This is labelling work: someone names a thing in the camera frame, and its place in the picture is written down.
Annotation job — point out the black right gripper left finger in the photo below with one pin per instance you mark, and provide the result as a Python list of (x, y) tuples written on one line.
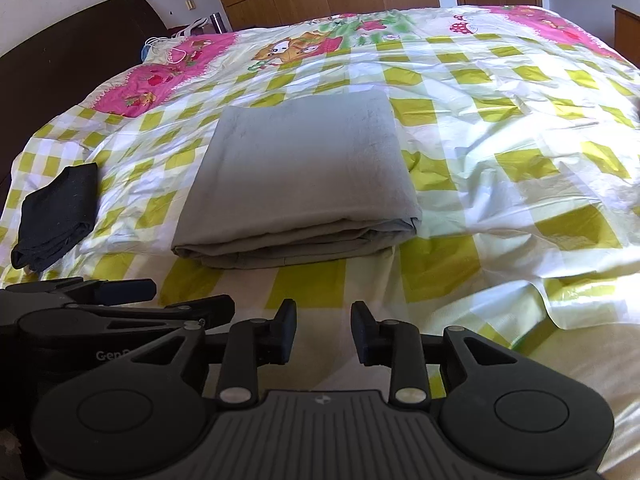
[(250, 345)]

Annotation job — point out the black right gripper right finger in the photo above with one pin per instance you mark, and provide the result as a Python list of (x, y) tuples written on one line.
[(396, 345)]

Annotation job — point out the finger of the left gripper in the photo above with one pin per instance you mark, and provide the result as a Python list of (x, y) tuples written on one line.
[(208, 312), (57, 293)]

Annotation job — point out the grey pants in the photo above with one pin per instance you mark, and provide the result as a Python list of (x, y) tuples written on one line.
[(309, 180)]

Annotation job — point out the black folded cloth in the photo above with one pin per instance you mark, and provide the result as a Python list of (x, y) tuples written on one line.
[(57, 217)]

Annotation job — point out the dark wooden headboard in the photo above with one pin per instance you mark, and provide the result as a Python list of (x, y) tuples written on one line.
[(57, 68)]

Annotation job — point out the checkered cartoon bed sheet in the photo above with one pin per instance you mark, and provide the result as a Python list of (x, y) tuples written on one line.
[(520, 133)]

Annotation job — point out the metal cup on nightstand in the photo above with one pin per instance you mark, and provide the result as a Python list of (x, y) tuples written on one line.
[(217, 23)]

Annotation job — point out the wooden furniture at right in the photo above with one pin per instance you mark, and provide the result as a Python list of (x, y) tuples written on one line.
[(627, 34)]

